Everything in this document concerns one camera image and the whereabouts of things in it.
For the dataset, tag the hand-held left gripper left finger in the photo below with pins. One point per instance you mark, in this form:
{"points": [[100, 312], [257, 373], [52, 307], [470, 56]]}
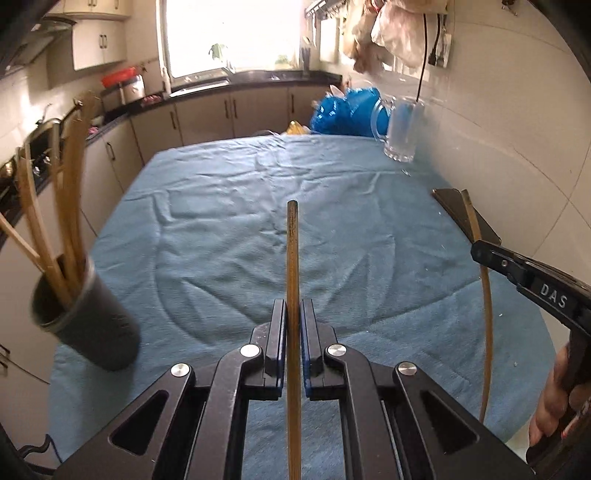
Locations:
{"points": [[279, 341]]}

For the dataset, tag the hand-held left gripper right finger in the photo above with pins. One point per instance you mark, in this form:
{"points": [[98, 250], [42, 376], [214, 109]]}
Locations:
{"points": [[308, 341]]}

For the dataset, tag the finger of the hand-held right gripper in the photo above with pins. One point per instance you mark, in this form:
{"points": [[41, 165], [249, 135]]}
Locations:
{"points": [[545, 290]]}

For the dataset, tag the long pale chopstick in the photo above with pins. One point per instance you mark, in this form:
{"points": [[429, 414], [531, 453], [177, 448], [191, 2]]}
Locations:
{"points": [[487, 323]]}

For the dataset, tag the speckled brown chopstick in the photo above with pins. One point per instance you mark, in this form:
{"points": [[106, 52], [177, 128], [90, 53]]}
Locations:
{"points": [[293, 258]]}

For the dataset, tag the black cup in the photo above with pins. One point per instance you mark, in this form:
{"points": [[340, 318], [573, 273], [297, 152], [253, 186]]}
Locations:
{"points": [[101, 332]]}

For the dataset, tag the bundle of pale chopsticks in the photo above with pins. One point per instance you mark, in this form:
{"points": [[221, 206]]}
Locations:
{"points": [[69, 207]]}

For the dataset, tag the person's right hand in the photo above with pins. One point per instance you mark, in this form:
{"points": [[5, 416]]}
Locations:
{"points": [[549, 401]]}

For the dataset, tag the blue towel cloth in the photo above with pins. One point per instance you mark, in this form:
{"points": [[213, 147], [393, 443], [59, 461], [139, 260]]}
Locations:
{"points": [[207, 254]]}

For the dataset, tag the dark flat rectangular slab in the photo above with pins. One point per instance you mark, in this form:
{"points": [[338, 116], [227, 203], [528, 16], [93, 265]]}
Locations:
{"points": [[452, 201]]}

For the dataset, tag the clear glass mug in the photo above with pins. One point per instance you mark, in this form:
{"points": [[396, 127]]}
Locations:
{"points": [[404, 134]]}

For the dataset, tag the yellow bag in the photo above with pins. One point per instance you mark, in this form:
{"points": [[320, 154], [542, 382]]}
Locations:
{"points": [[298, 128]]}

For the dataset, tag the blue plastic bag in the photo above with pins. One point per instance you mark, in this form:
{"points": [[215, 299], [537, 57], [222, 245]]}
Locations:
{"points": [[341, 113]]}

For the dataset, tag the beige kitchen base cabinets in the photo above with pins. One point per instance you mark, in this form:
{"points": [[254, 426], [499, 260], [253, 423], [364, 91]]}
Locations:
{"points": [[207, 115]]}

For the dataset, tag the hanging plastic bags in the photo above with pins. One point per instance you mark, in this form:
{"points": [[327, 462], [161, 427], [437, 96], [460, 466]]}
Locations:
{"points": [[392, 27]]}

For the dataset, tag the red lidded container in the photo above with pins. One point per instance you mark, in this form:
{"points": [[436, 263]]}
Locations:
{"points": [[122, 81]]}

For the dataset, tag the kitchen window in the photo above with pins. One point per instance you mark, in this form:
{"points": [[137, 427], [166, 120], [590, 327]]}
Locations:
{"points": [[231, 32]]}

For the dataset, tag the range hood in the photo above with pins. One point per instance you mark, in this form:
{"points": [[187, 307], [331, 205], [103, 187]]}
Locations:
{"points": [[32, 41]]}

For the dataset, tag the beige wall cabinets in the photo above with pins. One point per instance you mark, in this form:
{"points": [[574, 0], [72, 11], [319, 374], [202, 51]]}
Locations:
{"points": [[99, 37]]}

